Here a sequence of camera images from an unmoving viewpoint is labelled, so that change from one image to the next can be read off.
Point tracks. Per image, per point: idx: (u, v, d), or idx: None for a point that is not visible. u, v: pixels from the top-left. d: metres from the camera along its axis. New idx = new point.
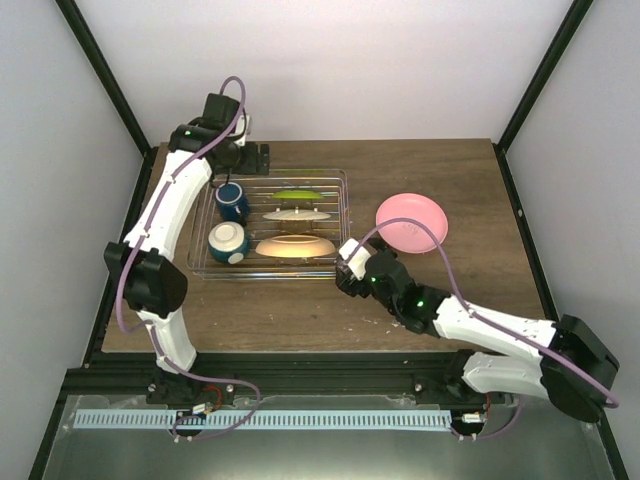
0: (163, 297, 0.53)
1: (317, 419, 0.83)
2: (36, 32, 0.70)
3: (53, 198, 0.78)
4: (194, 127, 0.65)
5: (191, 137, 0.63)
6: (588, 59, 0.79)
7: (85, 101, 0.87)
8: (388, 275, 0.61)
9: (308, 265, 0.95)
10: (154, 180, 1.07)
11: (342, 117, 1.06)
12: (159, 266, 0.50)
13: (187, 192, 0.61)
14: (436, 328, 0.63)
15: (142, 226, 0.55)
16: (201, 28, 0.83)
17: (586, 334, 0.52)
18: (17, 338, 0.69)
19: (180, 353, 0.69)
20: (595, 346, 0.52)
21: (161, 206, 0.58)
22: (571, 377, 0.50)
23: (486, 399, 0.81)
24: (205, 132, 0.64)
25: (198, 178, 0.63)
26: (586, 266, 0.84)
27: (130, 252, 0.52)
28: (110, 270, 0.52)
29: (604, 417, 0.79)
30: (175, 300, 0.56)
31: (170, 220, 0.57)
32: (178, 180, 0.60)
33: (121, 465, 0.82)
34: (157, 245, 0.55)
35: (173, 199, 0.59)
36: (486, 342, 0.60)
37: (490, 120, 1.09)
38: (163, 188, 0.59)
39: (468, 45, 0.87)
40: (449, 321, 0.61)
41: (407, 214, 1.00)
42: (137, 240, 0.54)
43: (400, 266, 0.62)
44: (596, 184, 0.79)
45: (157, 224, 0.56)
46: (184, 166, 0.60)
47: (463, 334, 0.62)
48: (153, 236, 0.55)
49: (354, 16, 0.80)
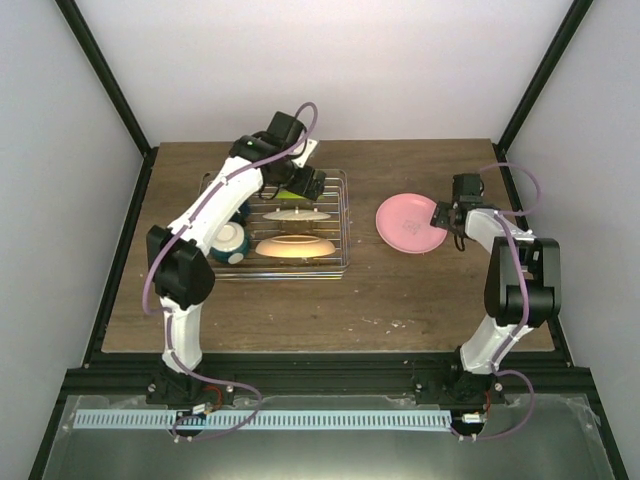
0: (187, 288, 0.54)
1: (317, 419, 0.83)
2: (36, 30, 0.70)
3: (54, 199, 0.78)
4: (256, 140, 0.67)
5: (251, 148, 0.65)
6: (588, 60, 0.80)
7: (84, 98, 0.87)
8: (463, 175, 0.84)
9: (308, 265, 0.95)
10: (155, 180, 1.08)
11: (343, 117, 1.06)
12: (193, 257, 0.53)
13: (235, 197, 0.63)
14: (467, 219, 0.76)
15: (187, 217, 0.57)
16: (201, 29, 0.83)
17: (551, 257, 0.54)
18: (17, 338, 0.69)
19: (187, 351, 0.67)
20: (550, 275, 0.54)
21: (210, 203, 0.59)
22: (507, 259, 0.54)
23: (485, 399, 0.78)
24: (266, 147, 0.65)
25: (248, 187, 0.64)
26: (584, 267, 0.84)
27: (171, 238, 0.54)
28: (151, 252, 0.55)
29: (604, 417, 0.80)
30: (198, 296, 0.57)
31: (214, 219, 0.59)
32: (230, 184, 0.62)
33: (120, 465, 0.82)
34: (197, 238, 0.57)
35: (221, 200, 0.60)
36: (485, 240, 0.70)
37: (489, 121, 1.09)
38: (214, 188, 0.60)
39: (469, 45, 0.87)
40: (478, 214, 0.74)
41: (407, 214, 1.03)
42: (179, 229, 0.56)
43: (477, 179, 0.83)
44: (595, 185, 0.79)
45: (201, 220, 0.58)
46: (240, 172, 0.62)
47: (477, 233, 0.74)
48: (194, 230, 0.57)
49: (355, 16, 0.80)
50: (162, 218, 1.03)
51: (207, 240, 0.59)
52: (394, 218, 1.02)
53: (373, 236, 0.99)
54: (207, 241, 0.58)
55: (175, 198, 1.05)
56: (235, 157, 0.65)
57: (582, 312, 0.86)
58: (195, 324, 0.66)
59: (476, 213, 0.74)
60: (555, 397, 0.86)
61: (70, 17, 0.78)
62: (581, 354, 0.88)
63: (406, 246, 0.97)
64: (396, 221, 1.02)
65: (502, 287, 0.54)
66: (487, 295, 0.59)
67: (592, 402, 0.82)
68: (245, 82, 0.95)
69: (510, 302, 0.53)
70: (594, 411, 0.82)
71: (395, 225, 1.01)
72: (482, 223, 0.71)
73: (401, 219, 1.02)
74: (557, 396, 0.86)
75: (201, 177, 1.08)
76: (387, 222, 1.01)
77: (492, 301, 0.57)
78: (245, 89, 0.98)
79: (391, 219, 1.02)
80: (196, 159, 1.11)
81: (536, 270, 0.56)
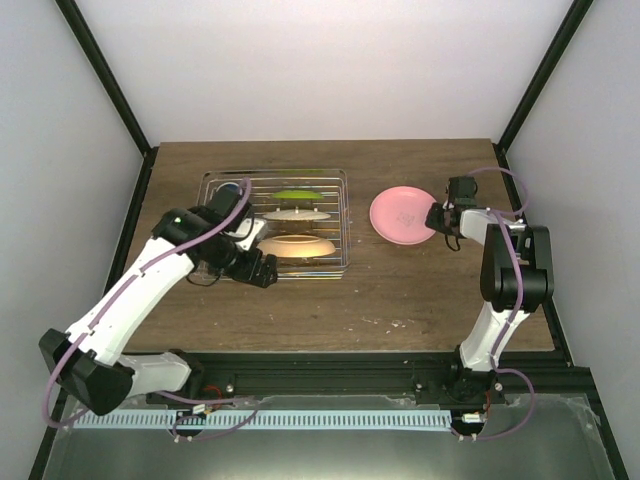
0: (91, 401, 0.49)
1: (317, 419, 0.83)
2: (37, 29, 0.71)
3: (53, 199, 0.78)
4: (188, 214, 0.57)
5: (180, 226, 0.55)
6: (588, 59, 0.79)
7: (84, 97, 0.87)
8: (458, 179, 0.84)
9: (308, 265, 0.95)
10: (155, 180, 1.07)
11: (343, 118, 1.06)
12: (89, 375, 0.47)
13: (153, 289, 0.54)
14: (461, 219, 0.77)
15: (88, 322, 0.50)
16: (201, 29, 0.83)
17: (543, 243, 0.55)
18: (17, 339, 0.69)
19: (165, 382, 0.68)
20: (542, 258, 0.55)
21: (118, 302, 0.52)
22: (500, 239, 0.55)
23: (485, 399, 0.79)
24: (198, 223, 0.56)
25: (173, 275, 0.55)
26: (585, 267, 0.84)
27: (68, 346, 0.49)
28: (48, 360, 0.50)
29: (604, 416, 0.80)
30: (113, 400, 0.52)
31: (123, 319, 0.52)
32: (147, 274, 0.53)
33: (120, 464, 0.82)
34: (97, 348, 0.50)
35: (132, 299, 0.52)
36: (479, 238, 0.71)
37: (489, 121, 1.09)
38: (125, 282, 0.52)
39: (470, 44, 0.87)
40: (471, 212, 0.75)
41: (401, 207, 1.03)
42: (77, 338, 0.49)
43: (472, 183, 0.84)
44: (596, 185, 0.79)
45: (105, 323, 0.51)
46: (156, 262, 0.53)
47: (470, 229, 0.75)
48: (96, 337, 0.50)
49: (354, 16, 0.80)
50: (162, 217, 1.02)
51: (115, 344, 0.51)
52: (389, 211, 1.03)
53: (374, 235, 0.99)
54: (113, 348, 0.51)
55: (175, 198, 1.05)
56: (159, 237, 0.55)
57: (583, 312, 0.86)
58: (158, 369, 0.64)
59: (469, 211, 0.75)
60: (555, 397, 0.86)
61: (70, 16, 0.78)
62: (581, 354, 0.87)
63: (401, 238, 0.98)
64: (390, 214, 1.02)
65: (495, 268, 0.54)
66: (481, 283, 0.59)
67: (592, 401, 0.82)
68: (245, 82, 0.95)
69: (504, 286, 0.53)
70: (594, 411, 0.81)
71: (390, 220, 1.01)
72: (475, 219, 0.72)
73: (395, 212, 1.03)
74: (556, 396, 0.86)
75: (202, 177, 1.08)
76: (382, 217, 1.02)
77: (486, 287, 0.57)
78: (245, 90, 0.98)
79: (386, 214, 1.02)
80: (196, 160, 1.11)
81: (528, 256, 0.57)
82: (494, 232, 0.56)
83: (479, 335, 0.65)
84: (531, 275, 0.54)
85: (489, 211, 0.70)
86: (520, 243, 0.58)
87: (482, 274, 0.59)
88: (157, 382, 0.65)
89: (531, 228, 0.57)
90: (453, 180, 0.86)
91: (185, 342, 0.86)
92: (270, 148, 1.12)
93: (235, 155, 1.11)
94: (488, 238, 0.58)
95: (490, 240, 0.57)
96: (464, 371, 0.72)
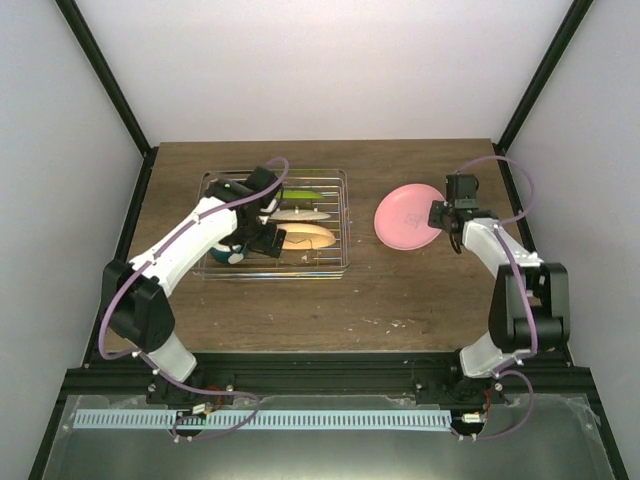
0: (143, 329, 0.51)
1: (317, 419, 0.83)
2: (37, 29, 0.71)
3: (53, 198, 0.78)
4: (234, 183, 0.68)
5: (228, 190, 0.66)
6: (588, 59, 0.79)
7: (84, 97, 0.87)
8: (457, 179, 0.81)
9: (308, 265, 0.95)
10: (155, 180, 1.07)
11: (343, 118, 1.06)
12: (153, 296, 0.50)
13: (203, 238, 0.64)
14: (466, 231, 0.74)
15: (152, 253, 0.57)
16: (201, 29, 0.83)
17: (559, 283, 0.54)
18: (16, 339, 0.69)
19: (174, 367, 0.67)
20: (557, 301, 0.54)
21: (178, 240, 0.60)
22: (512, 290, 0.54)
23: (485, 398, 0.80)
24: (242, 190, 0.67)
25: (219, 229, 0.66)
26: (586, 267, 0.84)
27: (131, 273, 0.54)
28: (106, 290, 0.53)
29: (603, 416, 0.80)
30: (157, 340, 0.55)
31: (180, 256, 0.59)
32: (202, 222, 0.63)
33: (120, 464, 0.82)
34: (160, 274, 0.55)
35: (190, 240, 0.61)
36: (486, 260, 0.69)
37: (490, 121, 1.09)
38: (185, 225, 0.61)
39: (470, 44, 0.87)
40: (477, 226, 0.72)
41: (406, 208, 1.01)
42: (142, 264, 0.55)
43: (472, 181, 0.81)
44: (596, 184, 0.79)
45: (166, 257, 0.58)
46: (211, 213, 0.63)
47: (477, 246, 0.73)
48: (158, 266, 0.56)
49: (354, 16, 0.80)
50: (161, 217, 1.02)
51: (172, 277, 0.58)
52: (394, 213, 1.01)
53: (374, 235, 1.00)
54: (171, 279, 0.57)
55: (174, 197, 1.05)
56: (210, 197, 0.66)
57: (582, 312, 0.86)
58: (171, 347, 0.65)
59: (475, 225, 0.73)
60: (555, 397, 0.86)
61: (70, 16, 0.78)
62: (581, 354, 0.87)
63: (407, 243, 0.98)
64: (394, 218, 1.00)
65: (508, 319, 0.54)
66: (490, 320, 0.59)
67: (592, 401, 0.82)
68: (245, 82, 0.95)
69: (517, 334, 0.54)
70: (594, 411, 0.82)
71: (394, 224, 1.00)
72: (484, 238, 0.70)
73: (400, 214, 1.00)
74: (556, 396, 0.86)
75: (202, 179, 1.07)
76: (386, 222, 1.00)
77: (497, 330, 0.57)
78: (245, 90, 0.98)
79: (390, 218, 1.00)
80: (196, 160, 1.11)
81: (542, 295, 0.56)
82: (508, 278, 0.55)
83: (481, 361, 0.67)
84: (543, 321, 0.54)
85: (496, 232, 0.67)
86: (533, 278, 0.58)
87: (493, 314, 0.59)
88: (167, 365, 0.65)
89: (546, 268, 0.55)
90: (453, 178, 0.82)
91: (185, 342, 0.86)
92: (270, 148, 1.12)
93: (235, 155, 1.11)
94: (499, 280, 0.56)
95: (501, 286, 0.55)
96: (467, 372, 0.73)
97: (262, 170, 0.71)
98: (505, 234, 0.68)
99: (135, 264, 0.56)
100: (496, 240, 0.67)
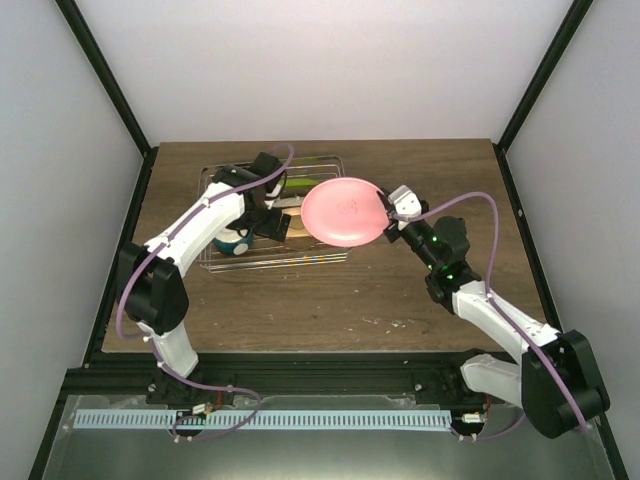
0: (162, 308, 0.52)
1: (317, 419, 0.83)
2: (37, 27, 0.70)
3: (51, 198, 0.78)
4: (241, 168, 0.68)
5: (235, 176, 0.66)
6: (589, 57, 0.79)
7: (83, 96, 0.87)
8: (452, 246, 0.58)
9: (311, 250, 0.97)
10: (155, 179, 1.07)
11: (343, 118, 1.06)
12: (169, 276, 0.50)
13: (216, 219, 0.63)
14: (453, 302, 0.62)
15: (165, 235, 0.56)
16: (200, 27, 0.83)
17: (584, 354, 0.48)
18: (16, 339, 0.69)
19: (179, 360, 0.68)
20: (590, 374, 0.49)
21: (189, 224, 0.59)
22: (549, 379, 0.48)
23: (486, 399, 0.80)
24: (249, 175, 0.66)
25: (231, 211, 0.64)
26: (587, 266, 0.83)
27: (147, 254, 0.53)
28: (121, 271, 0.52)
29: (604, 417, 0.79)
30: (173, 319, 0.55)
31: (193, 239, 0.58)
32: (213, 206, 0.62)
33: (120, 463, 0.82)
34: (174, 256, 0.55)
35: (202, 223, 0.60)
36: (487, 327, 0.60)
37: (490, 121, 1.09)
38: (195, 209, 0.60)
39: (469, 43, 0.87)
40: (467, 296, 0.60)
41: (334, 201, 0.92)
42: (156, 247, 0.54)
43: (466, 245, 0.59)
44: (597, 182, 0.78)
45: (180, 239, 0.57)
46: (222, 195, 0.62)
47: (475, 318, 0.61)
48: (172, 248, 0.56)
49: (354, 14, 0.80)
50: (161, 216, 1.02)
51: (185, 259, 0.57)
52: (325, 207, 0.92)
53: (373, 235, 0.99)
54: (184, 261, 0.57)
55: (174, 197, 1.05)
56: (219, 183, 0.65)
57: (580, 313, 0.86)
58: (181, 338, 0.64)
59: (468, 300, 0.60)
60: None
61: (69, 16, 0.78)
62: None
63: (351, 237, 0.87)
64: (329, 216, 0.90)
65: (551, 407, 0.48)
66: (524, 403, 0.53)
67: None
68: (245, 81, 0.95)
69: (567, 422, 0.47)
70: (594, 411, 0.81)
71: (329, 217, 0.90)
72: (480, 308, 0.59)
73: (333, 207, 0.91)
74: None
75: (201, 173, 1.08)
76: (321, 218, 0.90)
77: (536, 414, 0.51)
78: (244, 90, 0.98)
79: (321, 214, 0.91)
80: (195, 160, 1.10)
81: (569, 369, 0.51)
82: (535, 365, 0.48)
83: (498, 390, 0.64)
84: (580, 394, 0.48)
85: (496, 305, 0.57)
86: (553, 351, 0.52)
87: (523, 398, 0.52)
88: (175, 355, 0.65)
89: (569, 341, 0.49)
90: (444, 237, 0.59)
91: None
92: (270, 147, 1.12)
93: (234, 155, 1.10)
94: (525, 365, 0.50)
95: (534, 374, 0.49)
96: (464, 376, 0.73)
97: (266, 154, 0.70)
98: (501, 300, 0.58)
99: (148, 247, 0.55)
100: (497, 314, 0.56)
